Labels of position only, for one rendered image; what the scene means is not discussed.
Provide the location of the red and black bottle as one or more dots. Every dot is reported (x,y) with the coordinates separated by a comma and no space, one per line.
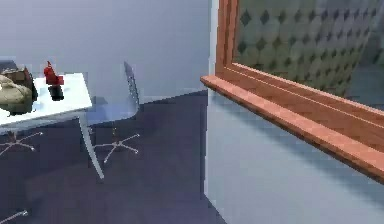
(53,80)

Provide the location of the dark brown box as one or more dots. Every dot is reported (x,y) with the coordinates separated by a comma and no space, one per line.
(23,77)

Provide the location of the wooden framed window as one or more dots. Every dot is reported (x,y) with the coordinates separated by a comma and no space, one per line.
(300,100)

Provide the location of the white table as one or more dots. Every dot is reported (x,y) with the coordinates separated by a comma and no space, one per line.
(71,96)

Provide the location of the tan lumpy object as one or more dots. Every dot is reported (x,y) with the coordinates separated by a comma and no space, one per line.
(13,95)

